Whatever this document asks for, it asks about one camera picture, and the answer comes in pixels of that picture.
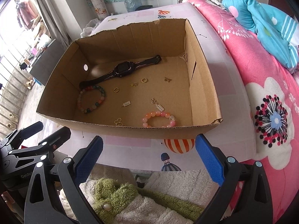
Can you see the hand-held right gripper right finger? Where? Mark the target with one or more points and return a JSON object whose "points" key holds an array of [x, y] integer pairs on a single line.
{"points": [[209, 155]]}

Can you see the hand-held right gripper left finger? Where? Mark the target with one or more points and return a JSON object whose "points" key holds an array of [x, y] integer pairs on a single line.
{"points": [[90, 155]]}

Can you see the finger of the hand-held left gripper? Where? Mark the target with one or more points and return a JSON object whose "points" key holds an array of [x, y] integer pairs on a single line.
{"points": [[32, 128], [59, 137]]}

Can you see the group of small gold charms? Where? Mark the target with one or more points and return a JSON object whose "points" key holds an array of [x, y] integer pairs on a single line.
{"points": [[126, 103]]}

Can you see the gold abacus earring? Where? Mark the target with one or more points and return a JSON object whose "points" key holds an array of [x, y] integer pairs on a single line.
{"points": [[161, 107]]}

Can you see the brown cardboard box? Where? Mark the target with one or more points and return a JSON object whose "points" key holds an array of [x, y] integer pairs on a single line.
{"points": [[203, 86]]}

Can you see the metal window railing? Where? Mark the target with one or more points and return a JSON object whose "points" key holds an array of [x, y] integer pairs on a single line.
{"points": [[11, 93]]}

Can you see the pair of beige slippers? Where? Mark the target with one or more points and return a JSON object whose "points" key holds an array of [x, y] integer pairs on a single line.
{"points": [[29, 84]]}

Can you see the white and green fleece garment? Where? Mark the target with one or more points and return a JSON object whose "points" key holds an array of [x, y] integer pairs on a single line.
{"points": [[163, 182]]}

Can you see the dark grey cabinet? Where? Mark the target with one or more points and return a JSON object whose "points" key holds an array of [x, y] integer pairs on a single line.
{"points": [[49, 60]]}

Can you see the pink floral blanket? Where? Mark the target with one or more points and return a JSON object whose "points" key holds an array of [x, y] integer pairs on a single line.
{"points": [[245, 58]]}

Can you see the white plastic bag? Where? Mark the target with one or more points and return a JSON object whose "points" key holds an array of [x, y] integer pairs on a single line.
{"points": [[91, 26]]}

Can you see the hanging pink jacket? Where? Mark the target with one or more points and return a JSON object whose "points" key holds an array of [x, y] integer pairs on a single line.
{"points": [[25, 12]]}

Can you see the grey curtain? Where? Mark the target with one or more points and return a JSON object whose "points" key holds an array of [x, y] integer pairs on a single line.
{"points": [[51, 11]]}

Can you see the white patterned paper roll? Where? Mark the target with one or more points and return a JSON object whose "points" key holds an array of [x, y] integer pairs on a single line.
{"points": [[98, 4]]}

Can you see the blue patterned quilt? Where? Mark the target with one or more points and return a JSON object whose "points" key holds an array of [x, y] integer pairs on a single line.
{"points": [[261, 21]]}

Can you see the empty blue water jug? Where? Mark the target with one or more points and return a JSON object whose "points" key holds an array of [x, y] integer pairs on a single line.
{"points": [[133, 3]]}

